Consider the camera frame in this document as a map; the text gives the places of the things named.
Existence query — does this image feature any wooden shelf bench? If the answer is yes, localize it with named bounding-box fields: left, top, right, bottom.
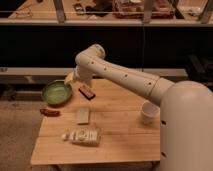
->
left=0, top=67, right=188, bottom=84

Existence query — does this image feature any white paper cup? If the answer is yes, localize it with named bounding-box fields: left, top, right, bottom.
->
left=141, top=101, right=159, bottom=124

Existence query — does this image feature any green ceramic bowl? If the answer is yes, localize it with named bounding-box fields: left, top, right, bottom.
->
left=41, top=81, right=72, bottom=105

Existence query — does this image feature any dark chocolate bar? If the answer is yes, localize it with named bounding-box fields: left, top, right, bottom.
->
left=79, top=85, right=95, bottom=100

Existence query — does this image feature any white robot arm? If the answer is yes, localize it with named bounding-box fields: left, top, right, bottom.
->
left=74, top=44, right=213, bottom=171

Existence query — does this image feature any tan sponge block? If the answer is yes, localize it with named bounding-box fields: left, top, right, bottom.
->
left=76, top=108, right=90, bottom=124

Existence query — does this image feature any red sausage toy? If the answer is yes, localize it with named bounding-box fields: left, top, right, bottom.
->
left=40, top=109, right=60, bottom=117

